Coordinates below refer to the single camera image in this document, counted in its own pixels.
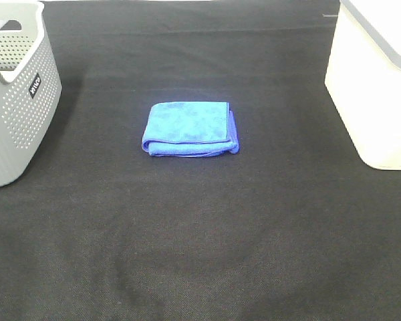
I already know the blue microfiber towel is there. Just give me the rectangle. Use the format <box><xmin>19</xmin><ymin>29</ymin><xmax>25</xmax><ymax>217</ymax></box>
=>
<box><xmin>142</xmin><ymin>102</ymin><xmax>239</xmax><ymax>157</ymax></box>

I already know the black fabric table mat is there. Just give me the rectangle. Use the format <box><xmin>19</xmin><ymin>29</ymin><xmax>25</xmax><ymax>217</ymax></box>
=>
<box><xmin>0</xmin><ymin>1</ymin><xmax>401</xmax><ymax>320</ymax></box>

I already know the white plastic basket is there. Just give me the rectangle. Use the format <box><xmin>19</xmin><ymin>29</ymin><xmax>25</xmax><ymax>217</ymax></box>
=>
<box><xmin>325</xmin><ymin>1</ymin><xmax>401</xmax><ymax>171</ymax></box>

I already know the grey perforated plastic basket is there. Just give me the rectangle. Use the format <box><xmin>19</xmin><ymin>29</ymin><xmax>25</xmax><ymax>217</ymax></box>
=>
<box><xmin>0</xmin><ymin>1</ymin><xmax>62</xmax><ymax>187</ymax></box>

